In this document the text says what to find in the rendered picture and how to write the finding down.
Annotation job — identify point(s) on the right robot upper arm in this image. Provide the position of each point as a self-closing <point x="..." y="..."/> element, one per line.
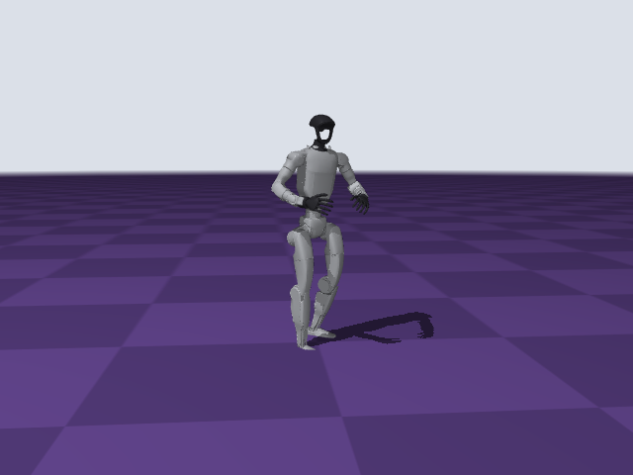
<point x="294" y="160"/>

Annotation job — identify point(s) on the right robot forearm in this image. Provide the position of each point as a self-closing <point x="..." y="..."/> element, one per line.
<point x="285" y="194"/>

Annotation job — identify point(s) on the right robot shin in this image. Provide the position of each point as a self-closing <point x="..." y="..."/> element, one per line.
<point x="301" y="310"/>

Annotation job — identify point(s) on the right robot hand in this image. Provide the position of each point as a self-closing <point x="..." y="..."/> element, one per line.
<point x="314" y="202"/>

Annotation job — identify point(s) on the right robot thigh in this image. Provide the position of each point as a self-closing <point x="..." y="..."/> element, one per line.
<point x="301" y="240"/>

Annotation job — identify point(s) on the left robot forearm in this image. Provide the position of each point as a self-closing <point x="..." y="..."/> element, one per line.
<point x="359" y="189"/>

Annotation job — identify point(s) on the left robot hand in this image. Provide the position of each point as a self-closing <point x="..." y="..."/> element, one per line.
<point x="363" y="200"/>

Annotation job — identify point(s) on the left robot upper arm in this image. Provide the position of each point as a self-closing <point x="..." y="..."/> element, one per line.
<point x="346" y="171"/>

